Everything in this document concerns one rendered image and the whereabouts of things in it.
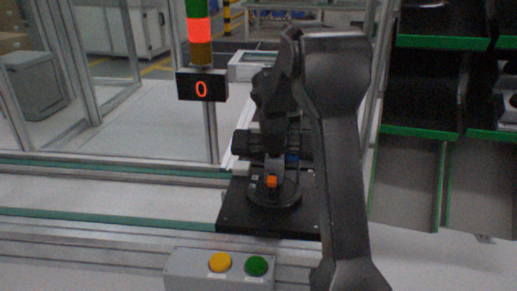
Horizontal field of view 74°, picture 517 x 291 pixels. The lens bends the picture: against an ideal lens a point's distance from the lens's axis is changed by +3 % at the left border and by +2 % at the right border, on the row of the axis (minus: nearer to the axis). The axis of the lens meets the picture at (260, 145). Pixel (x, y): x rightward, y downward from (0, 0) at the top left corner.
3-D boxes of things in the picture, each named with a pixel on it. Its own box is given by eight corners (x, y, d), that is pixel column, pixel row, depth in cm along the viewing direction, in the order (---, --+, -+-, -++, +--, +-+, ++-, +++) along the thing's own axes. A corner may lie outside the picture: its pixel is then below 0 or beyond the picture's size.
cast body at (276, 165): (282, 185, 78) (283, 158, 74) (263, 183, 78) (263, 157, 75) (285, 165, 85) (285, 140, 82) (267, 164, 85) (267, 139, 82)
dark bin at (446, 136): (455, 143, 61) (470, 115, 55) (378, 133, 65) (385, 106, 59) (449, 45, 77) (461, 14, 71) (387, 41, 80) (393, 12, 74)
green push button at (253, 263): (265, 279, 64) (265, 272, 63) (244, 277, 64) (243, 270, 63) (267, 262, 67) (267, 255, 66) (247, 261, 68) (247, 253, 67)
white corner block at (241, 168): (248, 182, 91) (248, 169, 89) (231, 181, 92) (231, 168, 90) (251, 172, 96) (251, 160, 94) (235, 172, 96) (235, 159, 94)
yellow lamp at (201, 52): (209, 65, 79) (207, 43, 77) (188, 64, 80) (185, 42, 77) (214, 59, 83) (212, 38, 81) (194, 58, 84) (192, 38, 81)
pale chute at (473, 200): (513, 241, 68) (525, 241, 64) (438, 227, 71) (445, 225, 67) (516, 109, 75) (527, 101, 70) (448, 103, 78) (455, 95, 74)
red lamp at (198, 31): (207, 42, 77) (205, 19, 74) (185, 41, 77) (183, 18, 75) (212, 38, 81) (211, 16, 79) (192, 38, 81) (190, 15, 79)
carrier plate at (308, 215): (325, 241, 72) (325, 233, 71) (215, 231, 75) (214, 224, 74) (321, 178, 93) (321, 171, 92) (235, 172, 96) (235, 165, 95)
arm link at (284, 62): (375, 62, 33) (356, -30, 36) (294, 67, 32) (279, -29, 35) (302, 140, 61) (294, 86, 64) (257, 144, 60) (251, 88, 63)
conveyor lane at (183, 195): (321, 270, 77) (325, 237, 72) (-21, 239, 86) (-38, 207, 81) (318, 194, 102) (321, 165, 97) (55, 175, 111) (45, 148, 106)
